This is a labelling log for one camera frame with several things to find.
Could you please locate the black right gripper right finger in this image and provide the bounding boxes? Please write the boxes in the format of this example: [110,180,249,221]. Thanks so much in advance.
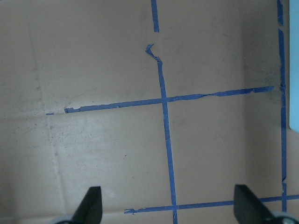
[234,184,273,224]

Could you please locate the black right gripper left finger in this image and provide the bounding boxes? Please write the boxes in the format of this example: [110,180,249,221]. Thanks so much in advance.
[71,186,103,224]

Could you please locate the brown paper table cover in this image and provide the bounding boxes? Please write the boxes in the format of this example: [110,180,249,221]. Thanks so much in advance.
[0,0,299,224]

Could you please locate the light blue plastic bin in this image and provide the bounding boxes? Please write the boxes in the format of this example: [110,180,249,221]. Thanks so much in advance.
[289,0,299,132]

